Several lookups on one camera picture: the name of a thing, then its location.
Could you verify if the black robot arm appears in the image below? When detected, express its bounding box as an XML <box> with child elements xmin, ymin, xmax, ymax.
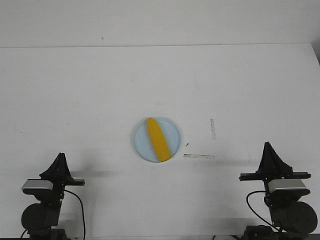
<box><xmin>239</xmin><ymin>142</ymin><xmax>318</xmax><ymax>240</ymax></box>
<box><xmin>21</xmin><ymin>152</ymin><xmax>86</xmax><ymax>240</ymax></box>

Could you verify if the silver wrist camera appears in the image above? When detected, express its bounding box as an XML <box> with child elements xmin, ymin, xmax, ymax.
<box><xmin>268</xmin><ymin>179</ymin><xmax>311</xmax><ymax>197</ymax></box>
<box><xmin>21</xmin><ymin>179</ymin><xmax>54</xmax><ymax>195</ymax></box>

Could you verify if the clear tape strip on table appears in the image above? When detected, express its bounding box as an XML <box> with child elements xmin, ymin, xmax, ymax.
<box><xmin>183</xmin><ymin>154</ymin><xmax>215</xmax><ymax>159</ymax></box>

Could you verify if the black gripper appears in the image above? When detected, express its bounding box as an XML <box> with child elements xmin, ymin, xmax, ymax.
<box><xmin>39</xmin><ymin>153</ymin><xmax>85</xmax><ymax>208</ymax></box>
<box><xmin>239</xmin><ymin>142</ymin><xmax>311</xmax><ymax>203</ymax></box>

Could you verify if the light blue round plate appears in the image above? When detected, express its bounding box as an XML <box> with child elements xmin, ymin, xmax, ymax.
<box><xmin>132</xmin><ymin>116</ymin><xmax>182</xmax><ymax>163</ymax></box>

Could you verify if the yellow corn cob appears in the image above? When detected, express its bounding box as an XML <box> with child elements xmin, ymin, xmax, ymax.
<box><xmin>146</xmin><ymin>117</ymin><xmax>171</xmax><ymax>162</ymax></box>

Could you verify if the white object at bottom edge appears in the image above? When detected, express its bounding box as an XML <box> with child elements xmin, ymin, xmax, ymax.
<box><xmin>212</xmin><ymin>235</ymin><xmax>236</xmax><ymax>240</ymax></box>

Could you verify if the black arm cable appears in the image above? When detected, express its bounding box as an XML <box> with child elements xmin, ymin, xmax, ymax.
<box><xmin>246</xmin><ymin>191</ymin><xmax>282</xmax><ymax>232</ymax></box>
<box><xmin>64</xmin><ymin>189</ymin><xmax>87</xmax><ymax>239</ymax></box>

